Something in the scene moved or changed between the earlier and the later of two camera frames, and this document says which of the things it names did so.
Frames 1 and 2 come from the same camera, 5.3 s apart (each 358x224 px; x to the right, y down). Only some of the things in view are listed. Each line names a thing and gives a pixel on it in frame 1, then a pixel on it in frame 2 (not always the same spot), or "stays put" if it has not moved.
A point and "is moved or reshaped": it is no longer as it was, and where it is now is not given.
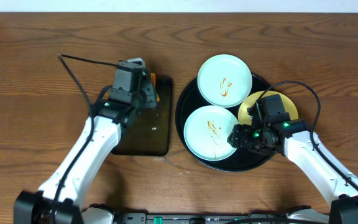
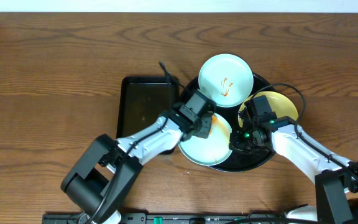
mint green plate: [225, 81] stays put
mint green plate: [206, 132] is moved or reshaped
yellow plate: [244, 117] stays put
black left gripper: [150, 92] to [204, 127]
